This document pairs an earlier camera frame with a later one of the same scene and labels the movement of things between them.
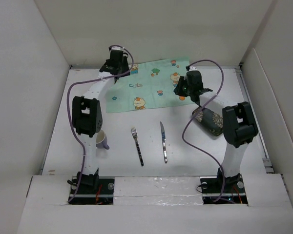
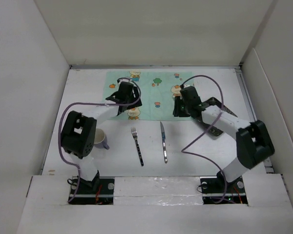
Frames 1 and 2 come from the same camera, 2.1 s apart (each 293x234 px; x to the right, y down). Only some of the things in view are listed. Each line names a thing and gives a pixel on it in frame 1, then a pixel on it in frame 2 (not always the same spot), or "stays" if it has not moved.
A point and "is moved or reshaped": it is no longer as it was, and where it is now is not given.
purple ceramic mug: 101,140 stays
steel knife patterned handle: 163,133 stays
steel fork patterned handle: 135,135 stays
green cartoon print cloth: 151,85 is moved or reshaped
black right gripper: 177,89 → 177,111
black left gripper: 124,64 → 134,95
